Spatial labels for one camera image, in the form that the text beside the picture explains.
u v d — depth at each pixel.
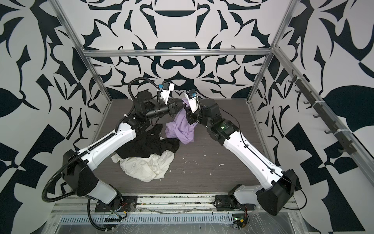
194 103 0.60
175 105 0.60
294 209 0.43
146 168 0.81
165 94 0.61
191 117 0.63
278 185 0.39
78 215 0.73
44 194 0.37
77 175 0.42
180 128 0.79
